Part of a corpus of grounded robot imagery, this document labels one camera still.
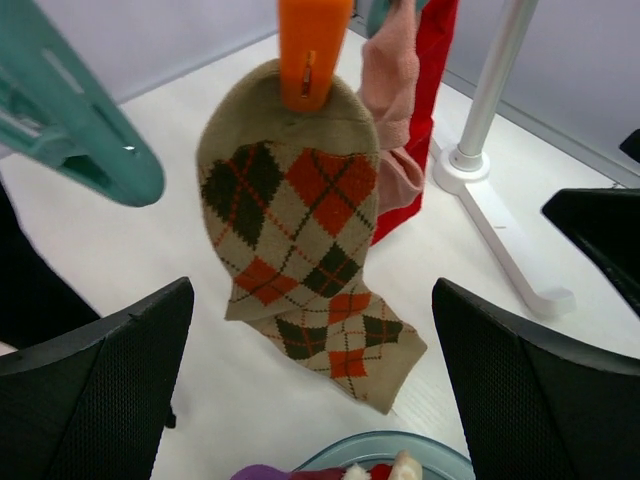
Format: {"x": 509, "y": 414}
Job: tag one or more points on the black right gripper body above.
{"x": 604, "y": 224}

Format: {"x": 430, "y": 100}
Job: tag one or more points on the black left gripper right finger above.
{"x": 534, "y": 403}

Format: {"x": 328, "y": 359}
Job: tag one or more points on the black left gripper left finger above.
{"x": 92, "y": 403}

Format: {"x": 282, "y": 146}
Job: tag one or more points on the tan argyle sock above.
{"x": 290, "y": 205}

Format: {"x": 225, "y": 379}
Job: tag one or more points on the teal laundry basket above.
{"x": 376, "y": 447}

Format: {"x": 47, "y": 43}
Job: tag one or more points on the pink sock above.
{"x": 390, "y": 71}

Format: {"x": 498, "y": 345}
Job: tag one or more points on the red sock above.
{"x": 435, "y": 31}

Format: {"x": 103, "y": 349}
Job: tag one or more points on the teal clothespin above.
{"x": 54, "y": 111}

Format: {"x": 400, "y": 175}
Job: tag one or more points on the orange argyle sock clothespin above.
{"x": 311, "y": 35}

